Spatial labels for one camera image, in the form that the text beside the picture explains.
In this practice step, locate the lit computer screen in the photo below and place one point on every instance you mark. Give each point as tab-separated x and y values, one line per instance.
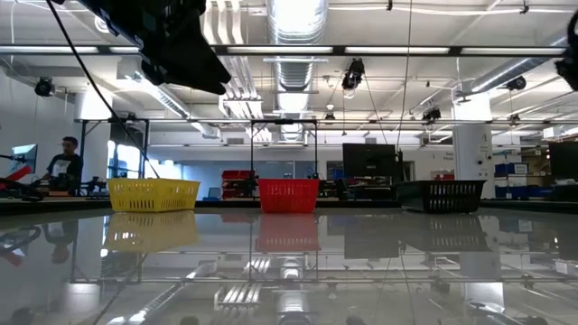
25	155

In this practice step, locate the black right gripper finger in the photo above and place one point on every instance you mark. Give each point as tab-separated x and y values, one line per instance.
569	74

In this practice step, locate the black metal frame stand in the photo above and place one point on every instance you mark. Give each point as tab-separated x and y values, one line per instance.
115	121
283	122

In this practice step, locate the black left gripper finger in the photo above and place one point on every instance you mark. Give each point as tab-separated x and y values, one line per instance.
198	54
180	77

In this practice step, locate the white pillar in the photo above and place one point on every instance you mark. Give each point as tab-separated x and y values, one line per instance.
472	153

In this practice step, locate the red plastic basket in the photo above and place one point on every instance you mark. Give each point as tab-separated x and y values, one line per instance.
288	195

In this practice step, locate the red storage bins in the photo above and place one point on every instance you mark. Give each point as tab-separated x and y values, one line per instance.
237	180

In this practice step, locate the black monitor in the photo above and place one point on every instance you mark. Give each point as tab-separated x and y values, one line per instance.
564	160
370	162

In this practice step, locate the person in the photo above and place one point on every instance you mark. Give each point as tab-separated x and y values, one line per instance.
65	167

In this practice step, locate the yellow plastic basket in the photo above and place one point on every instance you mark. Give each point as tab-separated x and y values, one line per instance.
153	195

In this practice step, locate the black plastic basket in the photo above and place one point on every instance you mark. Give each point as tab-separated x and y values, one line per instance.
442	195

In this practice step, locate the silver ventilation duct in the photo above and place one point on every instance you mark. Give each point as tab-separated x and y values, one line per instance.
295	27

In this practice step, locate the blue storage bins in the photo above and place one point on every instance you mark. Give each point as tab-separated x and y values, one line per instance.
510	180

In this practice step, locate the black ceiling camera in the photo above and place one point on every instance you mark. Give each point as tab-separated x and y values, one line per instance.
353	77
43	86
516	83
432	114

